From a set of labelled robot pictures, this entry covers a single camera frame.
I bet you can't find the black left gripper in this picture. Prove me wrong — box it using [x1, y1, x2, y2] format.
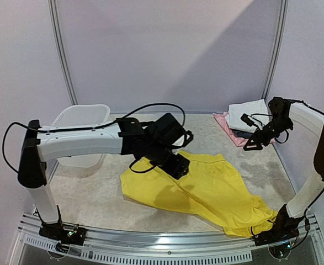
[145, 142, 190, 179]

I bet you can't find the white t-shirt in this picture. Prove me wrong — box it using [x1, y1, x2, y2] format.
[225, 99, 270, 133]

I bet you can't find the yellow garment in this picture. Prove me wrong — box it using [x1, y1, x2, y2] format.
[120, 151, 277, 237]

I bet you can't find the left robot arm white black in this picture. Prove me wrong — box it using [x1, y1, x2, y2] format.
[18, 113, 194, 240]

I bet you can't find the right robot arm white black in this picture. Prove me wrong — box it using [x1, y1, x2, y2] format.
[244, 97, 324, 241]

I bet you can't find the white plastic laundry basket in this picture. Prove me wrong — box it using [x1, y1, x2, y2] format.
[51, 104, 110, 168]

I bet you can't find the folded navy blue garment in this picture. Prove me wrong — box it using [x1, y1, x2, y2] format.
[229, 129, 252, 147]

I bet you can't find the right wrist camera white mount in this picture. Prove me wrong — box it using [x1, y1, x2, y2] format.
[240, 113, 263, 128]

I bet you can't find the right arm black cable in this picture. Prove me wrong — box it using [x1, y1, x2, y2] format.
[249, 112, 289, 144]

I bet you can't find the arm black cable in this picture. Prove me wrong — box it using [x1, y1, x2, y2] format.
[249, 112, 289, 144]
[1, 102, 187, 174]

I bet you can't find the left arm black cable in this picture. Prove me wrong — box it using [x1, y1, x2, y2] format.
[1, 102, 187, 174]

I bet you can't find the front aluminium rail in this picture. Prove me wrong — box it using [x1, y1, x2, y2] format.
[10, 214, 324, 264]

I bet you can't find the right aluminium frame post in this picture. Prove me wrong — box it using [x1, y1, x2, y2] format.
[262, 0, 289, 100]

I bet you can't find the aluminium frame post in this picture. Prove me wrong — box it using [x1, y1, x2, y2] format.
[48, 0, 78, 105]
[262, 0, 289, 100]

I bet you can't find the left aluminium frame post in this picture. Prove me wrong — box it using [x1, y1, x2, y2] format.
[48, 0, 78, 105]

